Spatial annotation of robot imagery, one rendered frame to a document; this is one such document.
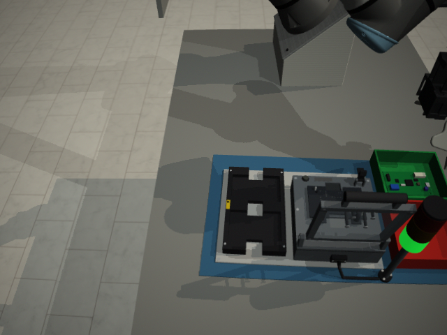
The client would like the green circuit board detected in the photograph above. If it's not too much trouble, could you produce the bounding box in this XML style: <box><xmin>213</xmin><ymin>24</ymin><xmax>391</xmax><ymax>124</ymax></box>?
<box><xmin>382</xmin><ymin>171</ymin><xmax>433</xmax><ymax>195</ymax></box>

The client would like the green bin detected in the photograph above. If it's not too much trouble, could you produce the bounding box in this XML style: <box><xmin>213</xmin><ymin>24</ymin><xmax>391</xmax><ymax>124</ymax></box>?
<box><xmin>369</xmin><ymin>149</ymin><xmax>447</xmax><ymax>200</ymax></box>

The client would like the red bin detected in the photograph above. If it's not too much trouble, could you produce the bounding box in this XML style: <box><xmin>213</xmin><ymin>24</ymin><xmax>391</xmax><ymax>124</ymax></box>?
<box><xmin>388</xmin><ymin>200</ymin><xmax>447</xmax><ymax>269</ymax></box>

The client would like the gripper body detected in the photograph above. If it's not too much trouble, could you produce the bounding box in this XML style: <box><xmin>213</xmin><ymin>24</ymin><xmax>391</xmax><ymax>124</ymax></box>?
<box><xmin>416</xmin><ymin>52</ymin><xmax>447</xmax><ymax>120</ymax></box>

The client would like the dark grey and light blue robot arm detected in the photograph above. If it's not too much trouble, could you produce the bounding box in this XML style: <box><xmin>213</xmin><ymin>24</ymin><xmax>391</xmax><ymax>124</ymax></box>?
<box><xmin>269</xmin><ymin>0</ymin><xmax>446</xmax><ymax>53</ymax></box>

